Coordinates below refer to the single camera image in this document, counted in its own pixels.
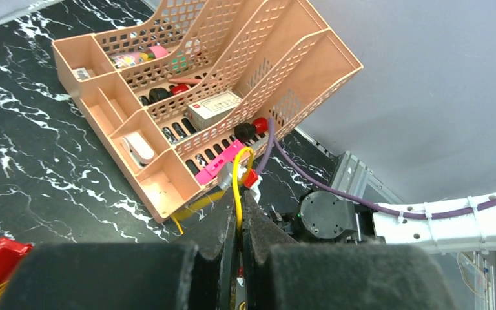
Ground pink flat item in tray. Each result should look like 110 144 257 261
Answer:
195 140 245 185

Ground pink tiered file tray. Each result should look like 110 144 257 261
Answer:
52 1 363 222

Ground white stapler in tray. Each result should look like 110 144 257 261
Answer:
121 131 156 166

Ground aluminium frame rail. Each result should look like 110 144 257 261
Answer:
295 127 404 205

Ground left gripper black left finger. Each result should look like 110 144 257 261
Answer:
0 201 236 309

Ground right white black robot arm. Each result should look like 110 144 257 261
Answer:
271 191 496 254

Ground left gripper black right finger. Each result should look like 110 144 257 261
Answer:
241 191 458 309

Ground white red small box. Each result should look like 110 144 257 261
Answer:
187 90 242 130

